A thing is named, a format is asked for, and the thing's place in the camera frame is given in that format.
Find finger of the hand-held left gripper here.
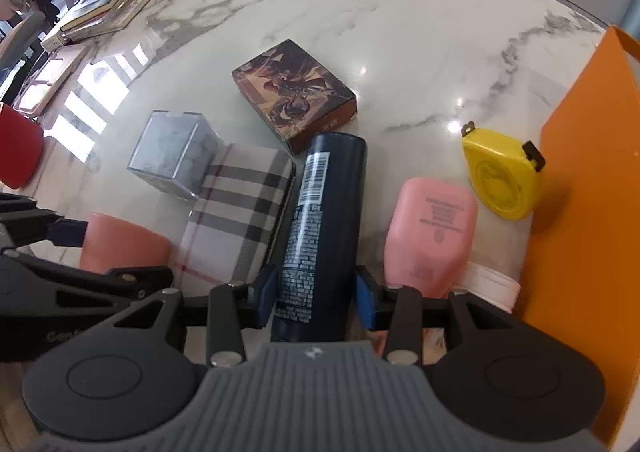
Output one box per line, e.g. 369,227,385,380
0,254,175,313
0,193,88,253

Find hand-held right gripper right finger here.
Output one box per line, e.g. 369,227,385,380
355,266,530,367

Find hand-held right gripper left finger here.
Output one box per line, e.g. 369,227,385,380
112,265,278,368

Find salmon pink cup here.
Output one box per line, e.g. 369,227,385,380
80,213,173,275

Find dark blue cylindrical bottle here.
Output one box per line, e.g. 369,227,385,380
270,132,368,344

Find plaid fabric case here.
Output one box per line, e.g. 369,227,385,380
172,143,297,290

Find clear plastic box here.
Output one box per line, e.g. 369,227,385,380
127,110,224,201

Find white box orange rim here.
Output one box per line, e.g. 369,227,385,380
520,26,640,452

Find pink bottle white cap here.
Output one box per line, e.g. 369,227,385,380
376,177,522,360

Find red chair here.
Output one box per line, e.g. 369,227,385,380
0,102,46,190

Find wooden tray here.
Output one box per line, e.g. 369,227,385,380
12,44,88,117

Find yellow tape measure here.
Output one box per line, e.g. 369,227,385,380
461,121,547,221

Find small white box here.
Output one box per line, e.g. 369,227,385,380
41,26,64,53

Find grey chair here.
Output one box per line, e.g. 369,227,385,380
0,12,46,82

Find illustrated card box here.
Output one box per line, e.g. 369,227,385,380
231,39,358,156

